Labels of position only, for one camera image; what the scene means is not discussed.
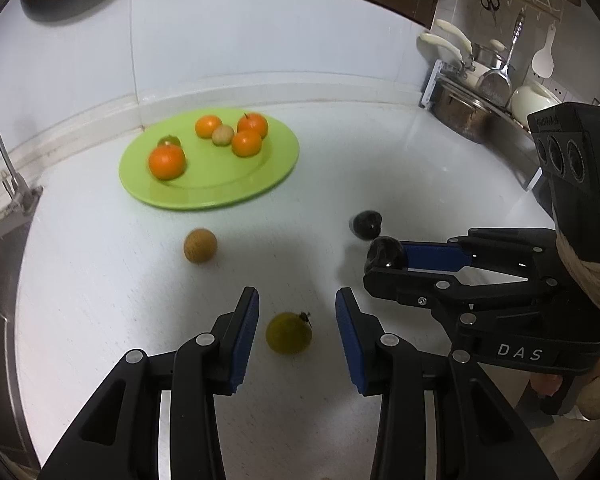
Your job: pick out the green small fruit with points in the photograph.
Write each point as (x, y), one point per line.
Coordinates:
(170, 140)

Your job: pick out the green plate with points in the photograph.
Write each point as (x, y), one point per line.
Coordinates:
(214, 176)

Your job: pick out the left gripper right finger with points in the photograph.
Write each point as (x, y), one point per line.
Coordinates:
(383, 364)

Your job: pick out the yellow green fruit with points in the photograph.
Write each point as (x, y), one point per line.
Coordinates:
(289, 333)

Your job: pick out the black plum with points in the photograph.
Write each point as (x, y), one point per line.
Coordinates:
(386, 252)
(366, 225)

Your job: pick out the person right hand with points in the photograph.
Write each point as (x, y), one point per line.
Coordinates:
(545, 384)

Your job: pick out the brown round fruit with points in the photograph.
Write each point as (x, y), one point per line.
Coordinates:
(200, 246)

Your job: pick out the white ceramic jug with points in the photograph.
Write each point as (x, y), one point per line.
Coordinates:
(529, 99)

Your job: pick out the steel dish rack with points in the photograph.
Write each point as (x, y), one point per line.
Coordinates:
(508, 138)

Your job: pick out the steel pot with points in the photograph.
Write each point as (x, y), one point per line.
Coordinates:
(460, 111)

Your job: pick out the pale brown longan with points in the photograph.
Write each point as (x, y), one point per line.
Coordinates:
(223, 135)

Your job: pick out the black scissors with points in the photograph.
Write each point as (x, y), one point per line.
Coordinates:
(491, 6)

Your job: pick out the thin chrome faucet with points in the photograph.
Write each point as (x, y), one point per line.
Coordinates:
(22, 196)

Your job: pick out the white handled knife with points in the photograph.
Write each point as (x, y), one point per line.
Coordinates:
(457, 57)
(459, 34)

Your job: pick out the orange mandarin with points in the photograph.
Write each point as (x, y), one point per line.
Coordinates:
(206, 126)
(167, 162)
(253, 122)
(246, 143)

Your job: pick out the white rice paddle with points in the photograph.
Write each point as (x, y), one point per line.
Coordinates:
(542, 62)

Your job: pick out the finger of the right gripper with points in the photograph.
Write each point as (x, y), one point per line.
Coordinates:
(430, 292)
(430, 254)

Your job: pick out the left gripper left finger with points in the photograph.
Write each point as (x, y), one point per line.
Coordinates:
(209, 365)

